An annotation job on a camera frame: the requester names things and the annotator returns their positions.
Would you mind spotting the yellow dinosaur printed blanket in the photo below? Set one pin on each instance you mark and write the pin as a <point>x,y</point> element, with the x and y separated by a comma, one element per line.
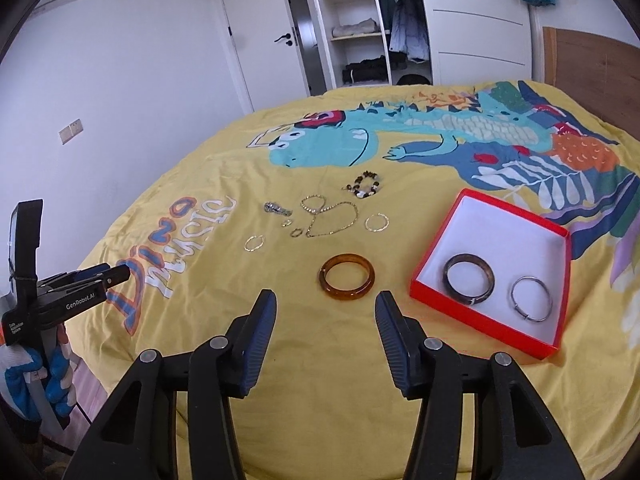
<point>310,340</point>

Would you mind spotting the person's left hand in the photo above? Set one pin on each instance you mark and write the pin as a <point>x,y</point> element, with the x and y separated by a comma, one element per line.
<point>52,385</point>

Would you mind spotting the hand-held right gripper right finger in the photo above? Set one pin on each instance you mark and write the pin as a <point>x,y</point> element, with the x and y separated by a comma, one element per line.
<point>392,332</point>

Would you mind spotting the folded black clothes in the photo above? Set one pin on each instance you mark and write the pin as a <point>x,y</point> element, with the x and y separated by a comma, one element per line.
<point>365,72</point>

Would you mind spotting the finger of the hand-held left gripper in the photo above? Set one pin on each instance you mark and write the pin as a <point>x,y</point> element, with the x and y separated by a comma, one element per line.
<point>85,274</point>
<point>119,276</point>

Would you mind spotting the thin gold hoop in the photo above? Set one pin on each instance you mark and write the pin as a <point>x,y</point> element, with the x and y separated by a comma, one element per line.
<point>367,225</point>

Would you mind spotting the red cardboard box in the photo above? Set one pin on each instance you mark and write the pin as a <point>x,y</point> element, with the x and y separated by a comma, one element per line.
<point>505,240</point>

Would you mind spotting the dark brown bangle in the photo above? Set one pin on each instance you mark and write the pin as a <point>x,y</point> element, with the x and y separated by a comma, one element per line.
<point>452,287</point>

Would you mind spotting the black bag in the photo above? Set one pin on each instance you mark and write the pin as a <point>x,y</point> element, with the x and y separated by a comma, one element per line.
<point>414,80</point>

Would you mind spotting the wall switch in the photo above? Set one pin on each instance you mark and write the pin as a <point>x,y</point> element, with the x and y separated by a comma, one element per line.
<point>70,131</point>

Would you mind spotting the hanging jackets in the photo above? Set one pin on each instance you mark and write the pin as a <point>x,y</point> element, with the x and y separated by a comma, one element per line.
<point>407,15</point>

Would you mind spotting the folded light clothes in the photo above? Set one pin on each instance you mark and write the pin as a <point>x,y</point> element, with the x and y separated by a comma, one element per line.
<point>355,27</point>

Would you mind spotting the white wardrobe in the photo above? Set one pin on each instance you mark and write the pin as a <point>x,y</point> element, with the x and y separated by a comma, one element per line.
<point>475,20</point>

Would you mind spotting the white door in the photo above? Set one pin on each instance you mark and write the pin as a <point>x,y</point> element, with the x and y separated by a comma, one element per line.
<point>245,35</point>

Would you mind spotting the thin silver hoop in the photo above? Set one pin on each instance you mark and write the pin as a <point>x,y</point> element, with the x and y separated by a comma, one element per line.
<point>248,247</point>

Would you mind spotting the amber bangle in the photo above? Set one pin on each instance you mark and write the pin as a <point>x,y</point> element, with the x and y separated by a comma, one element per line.
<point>327,290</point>

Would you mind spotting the wooden headboard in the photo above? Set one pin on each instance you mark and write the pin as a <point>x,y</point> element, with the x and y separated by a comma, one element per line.
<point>595,70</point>

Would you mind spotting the silver bangle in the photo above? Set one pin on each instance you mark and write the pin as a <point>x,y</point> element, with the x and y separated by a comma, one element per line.
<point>515,305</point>

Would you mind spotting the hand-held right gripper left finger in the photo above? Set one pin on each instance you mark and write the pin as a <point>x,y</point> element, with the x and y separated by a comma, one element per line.
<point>260,330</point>

